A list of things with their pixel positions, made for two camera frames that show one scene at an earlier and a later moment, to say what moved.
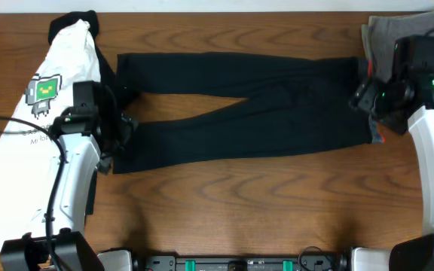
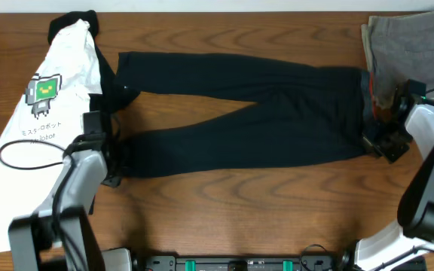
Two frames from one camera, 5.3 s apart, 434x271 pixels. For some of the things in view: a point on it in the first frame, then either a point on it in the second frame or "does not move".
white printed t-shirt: (16, 196) does not move
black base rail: (321, 263) does not move
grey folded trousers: (381, 33) does not move
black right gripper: (365, 97) to (391, 155)
